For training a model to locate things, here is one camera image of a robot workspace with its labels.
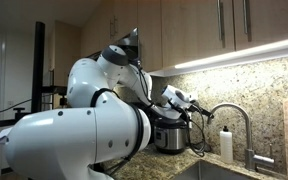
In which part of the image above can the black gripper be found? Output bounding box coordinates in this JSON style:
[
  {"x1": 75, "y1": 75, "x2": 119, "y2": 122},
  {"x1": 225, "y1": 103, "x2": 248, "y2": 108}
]
[{"x1": 187, "y1": 102, "x2": 215, "y2": 120}]

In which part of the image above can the steel gooseneck kitchen faucet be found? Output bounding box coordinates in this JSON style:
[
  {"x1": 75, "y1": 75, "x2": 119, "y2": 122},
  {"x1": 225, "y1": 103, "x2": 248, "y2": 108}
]
[{"x1": 206, "y1": 102, "x2": 276, "y2": 175}]

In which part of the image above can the white soap bottle black cap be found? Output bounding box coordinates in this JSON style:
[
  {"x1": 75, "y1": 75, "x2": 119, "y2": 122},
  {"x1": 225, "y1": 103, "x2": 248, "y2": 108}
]
[{"x1": 219, "y1": 125, "x2": 234, "y2": 165}]

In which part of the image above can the steel black pressure cooker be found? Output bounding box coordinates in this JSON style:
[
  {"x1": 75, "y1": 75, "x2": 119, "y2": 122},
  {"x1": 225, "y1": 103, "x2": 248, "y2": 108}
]
[{"x1": 153, "y1": 116, "x2": 189, "y2": 155}]

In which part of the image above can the steel kitchen sink basin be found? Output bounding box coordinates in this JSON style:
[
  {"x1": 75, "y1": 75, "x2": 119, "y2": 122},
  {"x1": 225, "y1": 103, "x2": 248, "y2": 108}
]
[{"x1": 171, "y1": 159, "x2": 263, "y2": 180}]

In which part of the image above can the under-cabinet light strip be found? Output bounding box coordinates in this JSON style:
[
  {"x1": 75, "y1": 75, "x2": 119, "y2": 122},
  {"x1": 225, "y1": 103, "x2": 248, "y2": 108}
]
[{"x1": 148, "y1": 35, "x2": 288, "y2": 78}]

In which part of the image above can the wooden upper cabinet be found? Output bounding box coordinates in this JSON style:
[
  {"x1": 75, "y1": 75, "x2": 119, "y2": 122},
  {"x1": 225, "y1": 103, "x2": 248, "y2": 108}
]
[{"x1": 80, "y1": 0, "x2": 288, "y2": 79}]

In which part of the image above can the black clamp knob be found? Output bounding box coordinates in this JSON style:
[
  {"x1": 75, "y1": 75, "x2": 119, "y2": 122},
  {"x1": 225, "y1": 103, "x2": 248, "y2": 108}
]
[{"x1": 13, "y1": 106, "x2": 26, "y2": 122}]

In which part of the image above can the white paper tag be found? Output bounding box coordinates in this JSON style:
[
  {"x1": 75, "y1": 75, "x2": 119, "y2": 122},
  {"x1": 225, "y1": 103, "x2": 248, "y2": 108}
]
[{"x1": 0, "y1": 127, "x2": 12, "y2": 146}]

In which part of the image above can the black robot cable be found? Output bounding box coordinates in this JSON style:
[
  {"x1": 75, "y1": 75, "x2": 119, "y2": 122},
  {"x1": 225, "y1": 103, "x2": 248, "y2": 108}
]
[{"x1": 105, "y1": 56, "x2": 208, "y2": 176}]

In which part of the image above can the black cooker power cord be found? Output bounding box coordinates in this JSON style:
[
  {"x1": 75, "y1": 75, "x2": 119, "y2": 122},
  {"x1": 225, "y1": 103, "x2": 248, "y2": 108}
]
[{"x1": 190, "y1": 141, "x2": 213, "y2": 159}]

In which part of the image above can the long steel cabinet handle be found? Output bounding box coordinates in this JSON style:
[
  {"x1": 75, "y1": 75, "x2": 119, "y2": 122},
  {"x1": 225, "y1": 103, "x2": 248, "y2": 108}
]
[
  {"x1": 216, "y1": 0, "x2": 227, "y2": 50},
  {"x1": 241, "y1": 0, "x2": 253, "y2": 44}
]

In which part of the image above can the short steel cabinet handle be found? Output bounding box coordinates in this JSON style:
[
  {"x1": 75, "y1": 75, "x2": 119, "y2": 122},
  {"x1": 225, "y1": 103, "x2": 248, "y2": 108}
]
[{"x1": 113, "y1": 15, "x2": 119, "y2": 36}]

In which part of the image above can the black shelf bracket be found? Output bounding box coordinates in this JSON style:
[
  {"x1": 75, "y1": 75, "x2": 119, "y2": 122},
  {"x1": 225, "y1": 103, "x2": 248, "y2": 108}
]
[{"x1": 42, "y1": 84, "x2": 68, "y2": 109}]

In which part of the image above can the thin black wire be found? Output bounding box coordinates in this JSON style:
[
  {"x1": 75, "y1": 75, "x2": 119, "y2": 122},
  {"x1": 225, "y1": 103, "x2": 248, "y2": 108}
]
[{"x1": 0, "y1": 98, "x2": 33, "y2": 118}]

